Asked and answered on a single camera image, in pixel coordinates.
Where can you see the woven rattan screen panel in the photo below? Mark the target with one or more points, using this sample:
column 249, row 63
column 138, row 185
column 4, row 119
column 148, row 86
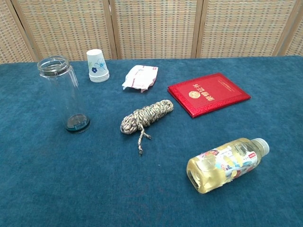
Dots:
column 66, row 28
column 9, row 35
column 156, row 28
column 246, row 28
column 296, row 42

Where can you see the clear glass jar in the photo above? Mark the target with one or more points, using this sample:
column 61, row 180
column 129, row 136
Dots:
column 66, row 99

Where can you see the stacked floral paper cups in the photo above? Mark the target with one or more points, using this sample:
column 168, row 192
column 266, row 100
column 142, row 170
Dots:
column 97, row 68

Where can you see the blue table cloth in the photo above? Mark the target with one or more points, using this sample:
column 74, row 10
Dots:
column 94, row 184

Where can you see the red certificate booklet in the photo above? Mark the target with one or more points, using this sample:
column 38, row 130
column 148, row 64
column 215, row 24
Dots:
column 208, row 94

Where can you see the yellow drink plastic bottle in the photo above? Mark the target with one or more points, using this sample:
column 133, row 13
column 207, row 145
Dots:
column 225, row 165

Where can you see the white snack packet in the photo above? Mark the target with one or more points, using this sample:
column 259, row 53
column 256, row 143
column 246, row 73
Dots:
column 139, row 78

